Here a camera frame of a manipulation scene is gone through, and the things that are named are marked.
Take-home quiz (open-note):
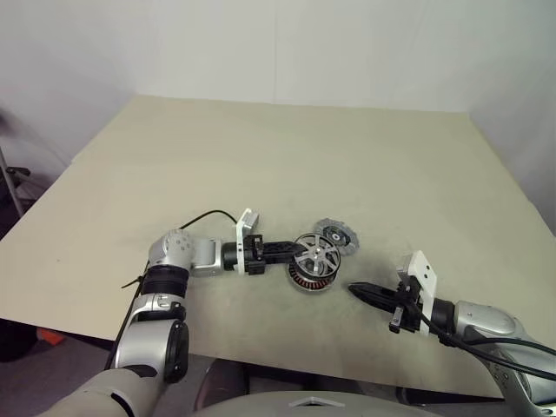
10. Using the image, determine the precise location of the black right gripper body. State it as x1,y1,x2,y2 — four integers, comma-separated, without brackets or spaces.
387,280,425,335

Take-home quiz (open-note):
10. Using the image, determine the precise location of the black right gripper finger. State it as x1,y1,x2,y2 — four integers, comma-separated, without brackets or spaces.
359,293,399,311
347,281,400,299

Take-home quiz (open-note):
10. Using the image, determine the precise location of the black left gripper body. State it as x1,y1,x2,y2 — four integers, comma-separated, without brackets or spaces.
241,234,268,277

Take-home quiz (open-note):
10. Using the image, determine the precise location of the silver spoked rotor wheel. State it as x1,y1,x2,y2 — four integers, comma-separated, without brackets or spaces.
289,231,341,280

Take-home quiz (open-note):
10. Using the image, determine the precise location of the copper wound motor stator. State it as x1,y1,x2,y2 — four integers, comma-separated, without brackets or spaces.
285,263,338,295

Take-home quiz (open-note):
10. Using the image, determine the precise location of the grey motor end cover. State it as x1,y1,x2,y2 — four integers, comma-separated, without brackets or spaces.
312,216,361,258

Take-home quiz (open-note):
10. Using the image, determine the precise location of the dark rounded shape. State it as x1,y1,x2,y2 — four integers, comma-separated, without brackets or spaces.
194,359,249,413
394,385,438,406

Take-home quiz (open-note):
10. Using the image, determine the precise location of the grey robot torso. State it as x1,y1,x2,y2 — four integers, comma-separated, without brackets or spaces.
194,390,447,417

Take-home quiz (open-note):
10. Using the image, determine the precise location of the red floor object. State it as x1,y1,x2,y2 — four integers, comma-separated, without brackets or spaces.
36,328,65,348

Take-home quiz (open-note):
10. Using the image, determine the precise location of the black chair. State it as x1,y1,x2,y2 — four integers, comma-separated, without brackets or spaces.
4,166,32,201

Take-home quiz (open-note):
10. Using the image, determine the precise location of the black floor object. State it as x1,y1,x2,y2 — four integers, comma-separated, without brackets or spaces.
0,320,36,362

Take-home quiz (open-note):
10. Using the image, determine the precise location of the grey metal stand pole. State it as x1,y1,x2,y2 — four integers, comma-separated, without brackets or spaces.
0,145,25,217

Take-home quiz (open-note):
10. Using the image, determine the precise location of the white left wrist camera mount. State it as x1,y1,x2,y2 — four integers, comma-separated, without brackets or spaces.
233,208,264,275

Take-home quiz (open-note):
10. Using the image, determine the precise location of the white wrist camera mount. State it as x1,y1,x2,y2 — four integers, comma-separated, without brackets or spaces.
233,208,264,275
395,249,439,336

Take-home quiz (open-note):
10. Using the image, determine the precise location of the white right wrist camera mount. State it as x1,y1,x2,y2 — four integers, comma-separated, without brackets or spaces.
395,249,439,336

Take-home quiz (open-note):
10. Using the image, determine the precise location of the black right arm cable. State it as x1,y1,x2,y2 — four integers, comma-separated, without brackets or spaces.
407,299,556,380

